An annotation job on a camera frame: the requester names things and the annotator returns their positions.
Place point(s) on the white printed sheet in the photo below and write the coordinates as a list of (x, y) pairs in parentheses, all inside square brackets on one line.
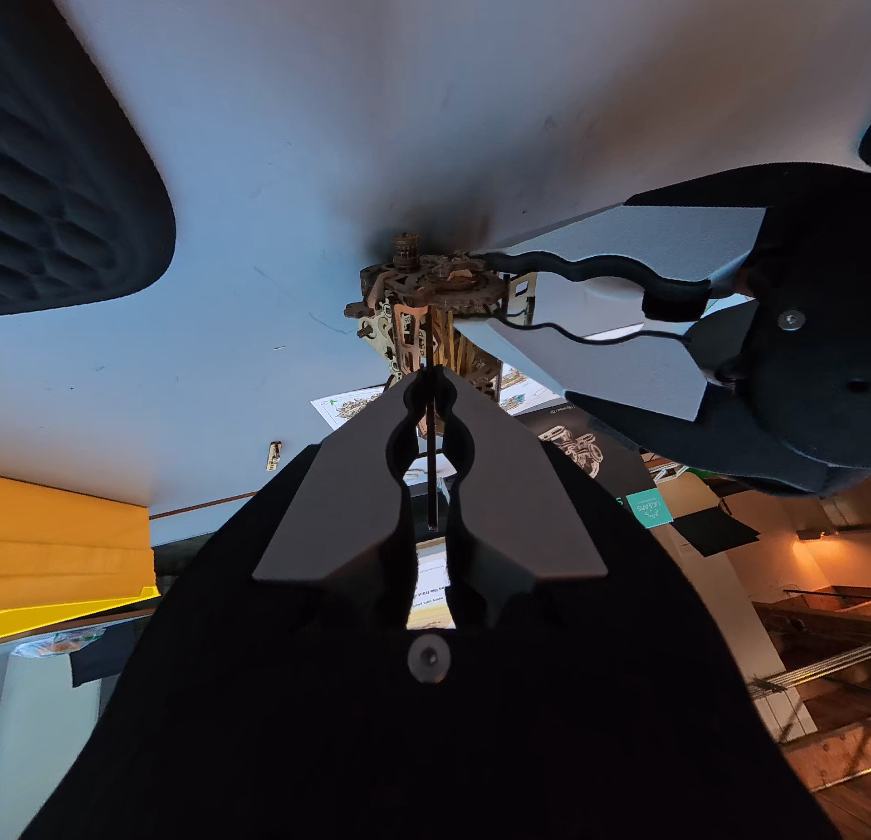
[(429, 595)]

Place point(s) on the small loose wooden piece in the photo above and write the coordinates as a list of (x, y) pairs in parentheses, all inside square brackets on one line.
[(273, 456)]

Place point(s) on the black padded wrist rest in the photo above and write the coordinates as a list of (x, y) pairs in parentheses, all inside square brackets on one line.
[(61, 173)]

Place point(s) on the yellow box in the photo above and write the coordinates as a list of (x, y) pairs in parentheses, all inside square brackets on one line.
[(68, 547)]

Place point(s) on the wooden mechanical model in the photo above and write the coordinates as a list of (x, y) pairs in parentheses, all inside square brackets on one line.
[(422, 296)]

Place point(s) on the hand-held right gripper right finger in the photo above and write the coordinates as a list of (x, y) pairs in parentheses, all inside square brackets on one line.
[(524, 506)]

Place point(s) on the dark rounded pad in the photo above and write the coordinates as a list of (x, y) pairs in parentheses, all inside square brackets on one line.
[(864, 145)]

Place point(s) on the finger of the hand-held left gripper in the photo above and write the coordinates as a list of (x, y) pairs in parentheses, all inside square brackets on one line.
[(612, 370), (680, 241)]

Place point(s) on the black model kit box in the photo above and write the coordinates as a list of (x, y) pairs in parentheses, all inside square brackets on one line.
[(612, 472)]

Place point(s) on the illustrated instruction booklet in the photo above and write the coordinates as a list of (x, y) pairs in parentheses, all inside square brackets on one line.
[(347, 408)]

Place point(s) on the thin dark wooden strip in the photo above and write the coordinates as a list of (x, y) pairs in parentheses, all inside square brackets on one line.
[(431, 459)]

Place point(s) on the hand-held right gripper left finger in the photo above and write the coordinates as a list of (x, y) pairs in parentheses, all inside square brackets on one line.
[(340, 506)]

